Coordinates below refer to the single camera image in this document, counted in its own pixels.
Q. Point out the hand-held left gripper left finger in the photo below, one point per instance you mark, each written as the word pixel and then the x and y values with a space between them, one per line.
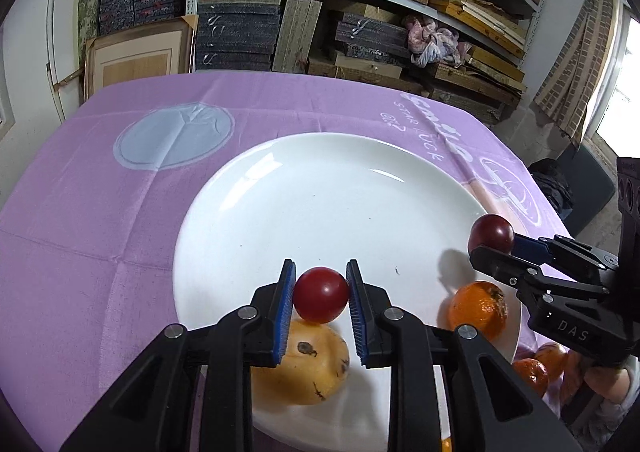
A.
pixel 286 312

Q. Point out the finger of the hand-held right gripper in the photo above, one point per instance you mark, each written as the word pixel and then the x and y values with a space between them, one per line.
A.
pixel 565 252
pixel 505 267

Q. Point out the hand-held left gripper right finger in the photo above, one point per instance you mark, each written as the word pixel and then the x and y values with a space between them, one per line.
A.
pixel 356 317

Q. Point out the dark red cherry tomato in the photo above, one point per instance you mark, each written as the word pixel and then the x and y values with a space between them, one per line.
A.
pixel 492 232

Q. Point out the white plate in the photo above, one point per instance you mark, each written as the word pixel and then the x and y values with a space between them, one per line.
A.
pixel 325 192

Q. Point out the person's right hand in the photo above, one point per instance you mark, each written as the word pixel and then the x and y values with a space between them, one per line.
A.
pixel 607 382

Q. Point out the orange mandarin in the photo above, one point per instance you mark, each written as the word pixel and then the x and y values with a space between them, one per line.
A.
pixel 532 374
pixel 477 309
pixel 554 361

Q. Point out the yellow spotted fruit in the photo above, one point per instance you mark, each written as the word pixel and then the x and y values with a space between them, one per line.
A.
pixel 305 372

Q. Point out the dark cloth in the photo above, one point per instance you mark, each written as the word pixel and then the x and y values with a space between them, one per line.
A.
pixel 552 187

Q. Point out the dark grey cushion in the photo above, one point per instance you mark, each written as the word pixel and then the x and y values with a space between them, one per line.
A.
pixel 592 187

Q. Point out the window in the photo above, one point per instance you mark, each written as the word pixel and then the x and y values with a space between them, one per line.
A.
pixel 622 97

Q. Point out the brick pattern curtain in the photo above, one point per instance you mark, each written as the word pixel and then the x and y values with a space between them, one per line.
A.
pixel 575 62

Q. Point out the purple printed tablecloth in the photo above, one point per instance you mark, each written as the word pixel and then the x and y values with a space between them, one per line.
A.
pixel 100 232

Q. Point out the pile of wooden boxes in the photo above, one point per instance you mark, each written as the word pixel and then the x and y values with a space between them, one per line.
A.
pixel 490 42

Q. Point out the crumpled pink cloth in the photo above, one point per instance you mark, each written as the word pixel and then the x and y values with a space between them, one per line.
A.
pixel 435 42

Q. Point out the stack of dark patterned boxes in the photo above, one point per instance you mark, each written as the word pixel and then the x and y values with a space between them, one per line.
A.
pixel 237 37
pixel 375 39

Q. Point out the upright wooden plank box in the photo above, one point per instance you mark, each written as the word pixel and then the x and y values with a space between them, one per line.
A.
pixel 297 34

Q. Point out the white door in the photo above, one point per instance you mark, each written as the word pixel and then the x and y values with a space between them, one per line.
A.
pixel 65 32

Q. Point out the wooden picture frame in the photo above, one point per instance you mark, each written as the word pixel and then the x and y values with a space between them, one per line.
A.
pixel 135 62

